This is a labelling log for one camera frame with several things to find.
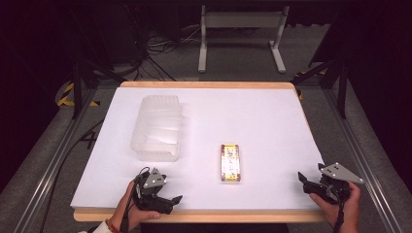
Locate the black metal stand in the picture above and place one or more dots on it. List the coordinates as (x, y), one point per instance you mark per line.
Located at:
(341, 87)
(77, 90)

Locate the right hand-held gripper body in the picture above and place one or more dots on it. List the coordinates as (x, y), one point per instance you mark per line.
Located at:
(333, 184)

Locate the grey metal stand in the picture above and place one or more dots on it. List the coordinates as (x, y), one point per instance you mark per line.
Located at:
(243, 20)

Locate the person's right hand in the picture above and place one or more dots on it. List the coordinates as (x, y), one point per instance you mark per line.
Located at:
(351, 210)

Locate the yellow black hazard tape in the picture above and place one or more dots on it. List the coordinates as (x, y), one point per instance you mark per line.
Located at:
(301, 95)
(66, 93)

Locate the white paper sheet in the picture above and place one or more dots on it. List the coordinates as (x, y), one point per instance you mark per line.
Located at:
(259, 123)

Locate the yellow red snack packet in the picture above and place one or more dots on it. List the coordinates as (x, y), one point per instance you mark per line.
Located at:
(230, 162)

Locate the aluminium floor rail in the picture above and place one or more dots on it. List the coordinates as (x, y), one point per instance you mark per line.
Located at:
(51, 161)
(362, 155)

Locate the person's dark clothing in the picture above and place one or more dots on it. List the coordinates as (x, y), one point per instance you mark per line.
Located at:
(213, 228)

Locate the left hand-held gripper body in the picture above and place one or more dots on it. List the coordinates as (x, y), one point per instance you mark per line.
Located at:
(152, 191)

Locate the translucent plastic container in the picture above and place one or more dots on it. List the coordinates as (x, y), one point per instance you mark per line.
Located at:
(157, 129)

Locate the person's left hand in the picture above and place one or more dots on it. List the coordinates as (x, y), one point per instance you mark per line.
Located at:
(136, 213)

